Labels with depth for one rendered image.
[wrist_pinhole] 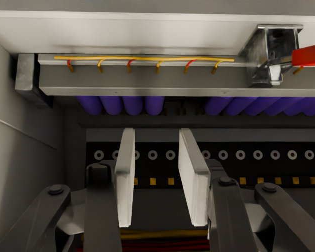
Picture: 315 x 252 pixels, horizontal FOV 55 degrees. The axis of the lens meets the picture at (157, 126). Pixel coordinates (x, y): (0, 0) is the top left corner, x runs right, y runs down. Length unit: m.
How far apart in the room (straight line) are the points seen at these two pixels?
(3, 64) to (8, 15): 0.05
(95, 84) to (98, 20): 0.05
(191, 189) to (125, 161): 0.04
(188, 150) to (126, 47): 0.09
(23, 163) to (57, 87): 0.08
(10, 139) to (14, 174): 0.03
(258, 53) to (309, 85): 0.06
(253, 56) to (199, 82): 0.04
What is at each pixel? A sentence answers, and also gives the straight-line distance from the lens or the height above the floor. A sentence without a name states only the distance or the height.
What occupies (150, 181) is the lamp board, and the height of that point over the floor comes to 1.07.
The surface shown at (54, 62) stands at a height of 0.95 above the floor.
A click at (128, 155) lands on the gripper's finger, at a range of 0.16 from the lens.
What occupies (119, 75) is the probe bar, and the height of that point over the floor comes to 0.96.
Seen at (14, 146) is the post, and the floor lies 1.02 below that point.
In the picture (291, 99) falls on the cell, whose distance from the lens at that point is 0.29.
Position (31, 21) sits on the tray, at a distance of 0.20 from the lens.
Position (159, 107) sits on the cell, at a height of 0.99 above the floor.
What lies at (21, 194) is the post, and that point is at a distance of 0.27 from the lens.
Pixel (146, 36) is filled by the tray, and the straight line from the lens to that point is 0.20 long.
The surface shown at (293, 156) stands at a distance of 0.39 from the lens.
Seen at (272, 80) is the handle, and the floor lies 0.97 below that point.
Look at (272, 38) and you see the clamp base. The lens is 0.21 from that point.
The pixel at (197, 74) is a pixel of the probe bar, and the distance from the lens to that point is 0.23.
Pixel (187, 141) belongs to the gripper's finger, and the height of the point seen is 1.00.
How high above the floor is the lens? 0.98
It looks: 5 degrees up
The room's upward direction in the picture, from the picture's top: 180 degrees counter-clockwise
